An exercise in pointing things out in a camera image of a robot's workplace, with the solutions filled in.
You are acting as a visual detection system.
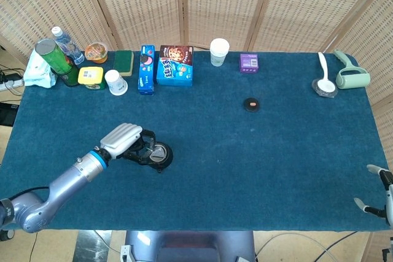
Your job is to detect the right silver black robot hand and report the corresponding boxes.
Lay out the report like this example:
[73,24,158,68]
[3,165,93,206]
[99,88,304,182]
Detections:
[354,164,393,226]

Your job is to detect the green cylindrical can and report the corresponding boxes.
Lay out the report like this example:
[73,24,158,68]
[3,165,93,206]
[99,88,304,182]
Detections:
[34,38,72,75]

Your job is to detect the blue chocolate cookie box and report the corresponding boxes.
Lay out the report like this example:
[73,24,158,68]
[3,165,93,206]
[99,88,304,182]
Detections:
[156,45,195,87]

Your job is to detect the black box on floor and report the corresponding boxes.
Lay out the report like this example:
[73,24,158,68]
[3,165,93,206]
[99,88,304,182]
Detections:
[0,102,20,127]

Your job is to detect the white wet wipes pack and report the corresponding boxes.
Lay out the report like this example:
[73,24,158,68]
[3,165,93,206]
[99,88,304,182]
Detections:
[23,50,58,88]

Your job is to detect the grey pyramid tea bag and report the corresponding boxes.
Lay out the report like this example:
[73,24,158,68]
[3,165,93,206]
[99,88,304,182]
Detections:
[152,146,166,161]

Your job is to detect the green and yellow sponge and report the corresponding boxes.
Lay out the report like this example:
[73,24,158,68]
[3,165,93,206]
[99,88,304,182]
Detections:
[112,50,135,77]

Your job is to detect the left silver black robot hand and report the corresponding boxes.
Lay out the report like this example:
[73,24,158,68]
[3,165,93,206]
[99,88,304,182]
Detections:
[99,122,157,164]

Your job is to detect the clear plastic water bottle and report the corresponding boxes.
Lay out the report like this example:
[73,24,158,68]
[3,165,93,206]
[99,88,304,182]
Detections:
[51,26,85,66]

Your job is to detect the green tub with yellow lid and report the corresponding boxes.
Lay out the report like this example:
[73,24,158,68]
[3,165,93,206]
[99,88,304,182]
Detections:
[77,66,107,91]

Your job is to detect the grey robot torso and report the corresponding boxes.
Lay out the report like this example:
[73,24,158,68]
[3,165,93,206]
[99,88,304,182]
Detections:
[124,230,255,262]

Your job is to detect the woven wicker folding screen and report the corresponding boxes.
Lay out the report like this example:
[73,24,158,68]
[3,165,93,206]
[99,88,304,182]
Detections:
[0,0,393,158]

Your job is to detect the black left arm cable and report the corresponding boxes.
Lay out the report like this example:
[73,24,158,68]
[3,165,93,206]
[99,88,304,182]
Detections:
[7,185,50,201]

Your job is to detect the white power strip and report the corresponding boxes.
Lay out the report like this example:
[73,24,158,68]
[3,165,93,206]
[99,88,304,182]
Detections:
[0,79,25,91]

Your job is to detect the black cast iron teapot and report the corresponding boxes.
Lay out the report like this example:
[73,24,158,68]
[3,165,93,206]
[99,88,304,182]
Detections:
[131,141,174,174]

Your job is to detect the pale green lint roller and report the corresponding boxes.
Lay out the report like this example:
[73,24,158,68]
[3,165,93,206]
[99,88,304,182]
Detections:
[333,49,371,90]

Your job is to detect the blue carpet table cloth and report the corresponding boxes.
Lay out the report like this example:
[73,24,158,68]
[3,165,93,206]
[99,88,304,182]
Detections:
[0,49,391,232]

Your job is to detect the upturned white paper cup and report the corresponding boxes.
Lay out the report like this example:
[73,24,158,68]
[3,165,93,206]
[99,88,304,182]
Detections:
[104,69,128,96]

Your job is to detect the white floor cable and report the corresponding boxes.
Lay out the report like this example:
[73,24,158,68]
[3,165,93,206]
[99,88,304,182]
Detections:
[254,233,341,262]

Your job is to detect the small purple box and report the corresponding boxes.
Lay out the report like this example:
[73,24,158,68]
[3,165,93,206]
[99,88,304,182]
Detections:
[239,53,259,74]

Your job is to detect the stacked flower print paper cups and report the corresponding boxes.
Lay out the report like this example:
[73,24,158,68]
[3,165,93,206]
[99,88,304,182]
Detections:
[209,38,230,67]

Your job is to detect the black lid with orange knob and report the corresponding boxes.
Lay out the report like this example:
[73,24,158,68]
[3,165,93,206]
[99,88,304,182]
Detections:
[243,97,260,114]

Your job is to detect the blue Oreo box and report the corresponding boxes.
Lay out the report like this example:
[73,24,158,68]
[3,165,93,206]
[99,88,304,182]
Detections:
[138,45,155,96]

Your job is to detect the white plastic spoon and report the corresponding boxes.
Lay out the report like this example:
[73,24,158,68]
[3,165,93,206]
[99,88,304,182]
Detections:
[317,52,336,92]

